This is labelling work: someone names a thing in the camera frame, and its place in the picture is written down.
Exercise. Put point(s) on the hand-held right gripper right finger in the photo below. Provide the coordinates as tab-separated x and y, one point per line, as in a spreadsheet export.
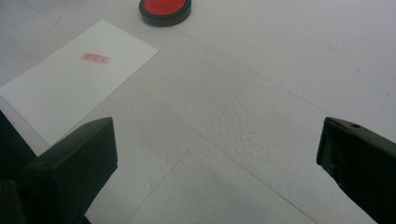
364	161

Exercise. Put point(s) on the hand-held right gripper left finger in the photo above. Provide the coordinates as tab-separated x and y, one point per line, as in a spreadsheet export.
71	168

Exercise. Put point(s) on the round red ink pad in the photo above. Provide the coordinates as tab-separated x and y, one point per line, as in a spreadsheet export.
165	9

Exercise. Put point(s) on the white paper sheet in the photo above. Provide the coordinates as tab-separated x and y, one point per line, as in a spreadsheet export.
62	87

